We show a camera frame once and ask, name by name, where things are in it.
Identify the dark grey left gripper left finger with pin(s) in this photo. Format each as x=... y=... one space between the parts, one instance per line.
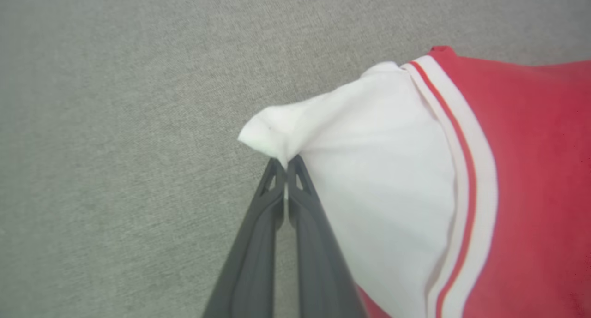
x=251 y=258

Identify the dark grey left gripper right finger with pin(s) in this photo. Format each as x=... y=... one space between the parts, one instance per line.
x=318 y=262

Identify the red and white shirt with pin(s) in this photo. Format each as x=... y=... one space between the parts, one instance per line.
x=415 y=193

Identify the grey fabric sofa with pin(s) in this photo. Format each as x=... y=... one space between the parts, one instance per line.
x=115 y=124

